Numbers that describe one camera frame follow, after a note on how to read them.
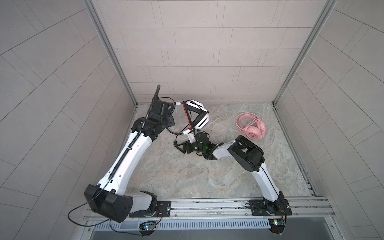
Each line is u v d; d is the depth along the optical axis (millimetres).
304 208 732
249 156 559
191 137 846
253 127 930
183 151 832
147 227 643
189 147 825
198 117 656
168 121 654
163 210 711
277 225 680
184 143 828
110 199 358
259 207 711
